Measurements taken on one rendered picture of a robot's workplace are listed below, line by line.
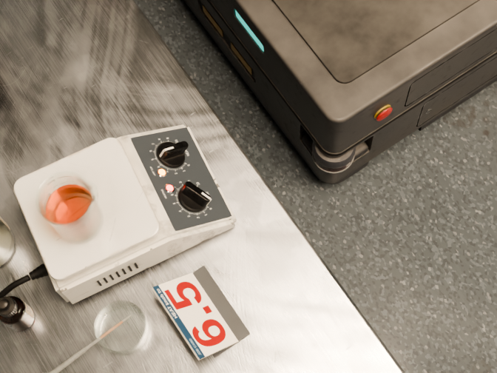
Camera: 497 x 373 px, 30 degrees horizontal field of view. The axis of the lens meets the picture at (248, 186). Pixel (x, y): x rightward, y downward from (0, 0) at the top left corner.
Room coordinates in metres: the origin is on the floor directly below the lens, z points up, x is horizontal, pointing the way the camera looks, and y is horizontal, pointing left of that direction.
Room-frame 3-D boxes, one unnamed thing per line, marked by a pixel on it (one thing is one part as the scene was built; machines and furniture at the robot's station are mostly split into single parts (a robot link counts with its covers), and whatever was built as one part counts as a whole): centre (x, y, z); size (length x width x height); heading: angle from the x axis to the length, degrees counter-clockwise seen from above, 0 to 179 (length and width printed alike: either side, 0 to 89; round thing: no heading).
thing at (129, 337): (0.21, 0.15, 0.76); 0.06 x 0.06 x 0.02
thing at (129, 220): (0.33, 0.17, 0.83); 0.12 x 0.12 x 0.01; 20
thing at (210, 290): (0.22, 0.06, 0.77); 0.09 x 0.06 x 0.04; 28
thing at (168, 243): (0.33, 0.14, 0.79); 0.22 x 0.13 x 0.08; 110
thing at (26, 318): (0.24, 0.26, 0.78); 0.03 x 0.03 x 0.07
